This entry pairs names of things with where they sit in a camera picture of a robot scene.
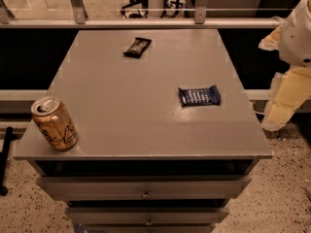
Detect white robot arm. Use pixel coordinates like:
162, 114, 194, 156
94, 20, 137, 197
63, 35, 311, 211
259, 0, 311, 131

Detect blue rxbar blueberry bar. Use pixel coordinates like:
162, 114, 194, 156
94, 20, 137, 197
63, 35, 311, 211
178, 85, 222, 107

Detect grey drawer cabinet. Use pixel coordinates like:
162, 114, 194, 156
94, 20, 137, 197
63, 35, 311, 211
13, 28, 274, 233

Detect black snack bar wrapper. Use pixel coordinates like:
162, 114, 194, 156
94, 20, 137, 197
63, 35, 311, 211
123, 37, 152, 58

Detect top grey drawer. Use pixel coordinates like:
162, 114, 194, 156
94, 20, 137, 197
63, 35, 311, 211
38, 175, 251, 201

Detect grey drawer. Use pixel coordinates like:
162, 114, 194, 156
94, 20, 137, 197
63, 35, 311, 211
86, 225, 215, 233
66, 207, 228, 226
38, 175, 251, 201

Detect black office chair base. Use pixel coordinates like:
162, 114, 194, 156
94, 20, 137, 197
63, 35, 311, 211
121, 0, 148, 18

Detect gold beverage can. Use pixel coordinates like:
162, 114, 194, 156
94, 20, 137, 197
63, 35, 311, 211
31, 96, 79, 151

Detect middle grey drawer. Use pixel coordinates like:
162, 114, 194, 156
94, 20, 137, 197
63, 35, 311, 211
66, 207, 228, 226

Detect bottom grey drawer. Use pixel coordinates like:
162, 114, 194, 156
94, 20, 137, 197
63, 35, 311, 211
86, 225, 215, 233

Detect black stand leg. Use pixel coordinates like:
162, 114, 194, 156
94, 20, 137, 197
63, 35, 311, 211
0, 127, 13, 196

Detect glass railing with metal posts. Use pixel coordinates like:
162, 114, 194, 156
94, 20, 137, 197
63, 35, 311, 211
0, 0, 299, 29

